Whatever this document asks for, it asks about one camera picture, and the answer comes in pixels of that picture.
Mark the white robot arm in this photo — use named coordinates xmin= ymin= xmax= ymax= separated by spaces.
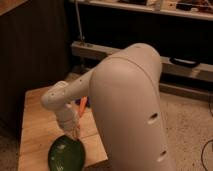
xmin=41 ymin=43 xmax=175 ymax=171

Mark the upper white shelf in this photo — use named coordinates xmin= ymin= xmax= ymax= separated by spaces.
xmin=69 ymin=0 xmax=213 ymax=21

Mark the metal shelf rail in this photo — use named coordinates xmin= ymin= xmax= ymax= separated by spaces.
xmin=71 ymin=41 xmax=213 ymax=82

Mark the black handle loop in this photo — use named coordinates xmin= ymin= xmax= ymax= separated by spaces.
xmin=169 ymin=58 xmax=201 ymax=68

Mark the wooden low table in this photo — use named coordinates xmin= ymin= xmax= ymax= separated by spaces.
xmin=18 ymin=87 xmax=110 ymax=171

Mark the black floor cable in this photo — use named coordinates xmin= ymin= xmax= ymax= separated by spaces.
xmin=200 ymin=96 xmax=213 ymax=171

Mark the green ceramic bowl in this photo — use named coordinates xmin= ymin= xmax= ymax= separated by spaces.
xmin=48 ymin=135 xmax=86 ymax=171

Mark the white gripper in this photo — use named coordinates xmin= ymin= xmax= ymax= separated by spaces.
xmin=55 ymin=104 xmax=80 ymax=140

